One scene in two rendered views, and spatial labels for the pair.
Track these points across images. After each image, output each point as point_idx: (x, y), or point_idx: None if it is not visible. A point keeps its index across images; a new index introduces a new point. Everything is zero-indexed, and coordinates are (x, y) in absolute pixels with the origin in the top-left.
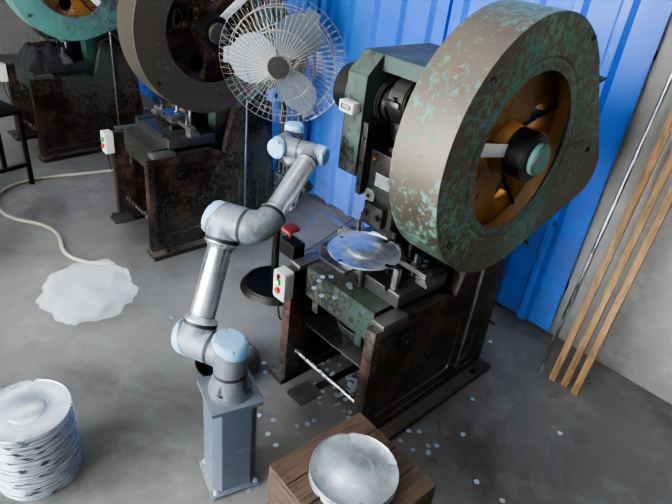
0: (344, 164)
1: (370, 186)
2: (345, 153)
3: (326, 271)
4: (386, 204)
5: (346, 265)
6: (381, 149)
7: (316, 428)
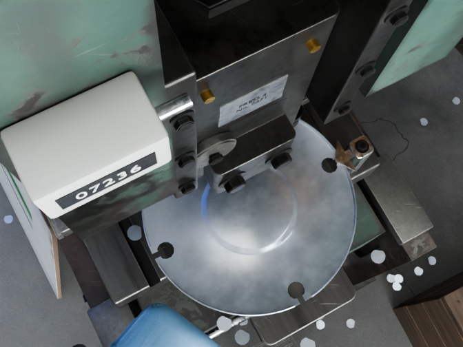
0: (114, 216)
1: (200, 139)
2: (105, 206)
3: (198, 306)
4: (277, 113)
5: (329, 281)
6: (186, 47)
7: (297, 339)
